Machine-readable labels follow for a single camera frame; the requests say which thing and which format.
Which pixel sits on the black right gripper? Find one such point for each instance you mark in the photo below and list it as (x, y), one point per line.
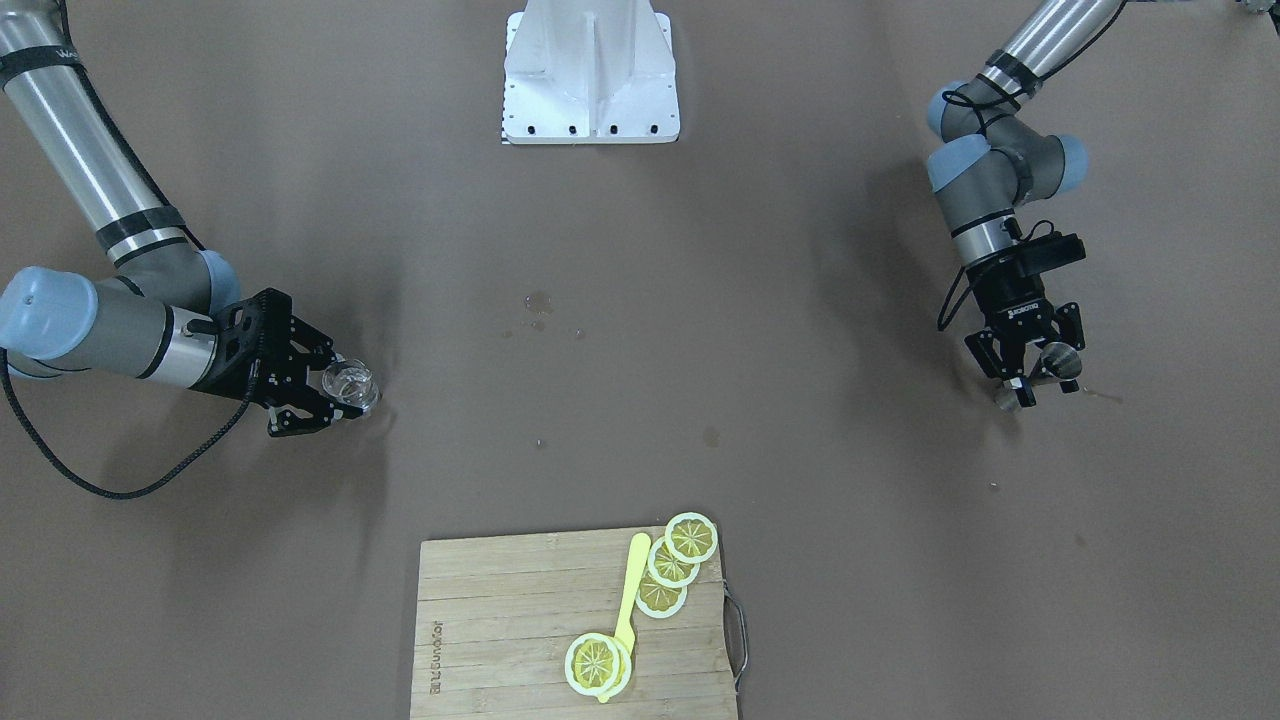
(237, 384)

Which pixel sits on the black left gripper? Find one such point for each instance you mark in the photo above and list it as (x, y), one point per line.
(1008, 293)

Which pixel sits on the clear glass cup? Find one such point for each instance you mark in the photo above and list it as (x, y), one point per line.
(351, 382)

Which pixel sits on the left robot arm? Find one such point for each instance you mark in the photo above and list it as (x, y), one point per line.
(989, 164)

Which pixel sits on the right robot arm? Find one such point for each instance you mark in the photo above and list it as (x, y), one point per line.
(173, 313)

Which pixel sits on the bamboo cutting board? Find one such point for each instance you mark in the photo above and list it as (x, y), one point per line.
(495, 617)

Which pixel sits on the yellow plastic spoon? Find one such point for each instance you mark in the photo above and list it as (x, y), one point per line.
(624, 636)

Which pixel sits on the lemon slice on spoon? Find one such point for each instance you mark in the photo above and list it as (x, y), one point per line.
(597, 666)

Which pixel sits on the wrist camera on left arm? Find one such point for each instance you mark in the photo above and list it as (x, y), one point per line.
(1048, 252)

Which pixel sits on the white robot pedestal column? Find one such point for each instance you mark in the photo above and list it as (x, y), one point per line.
(580, 72)

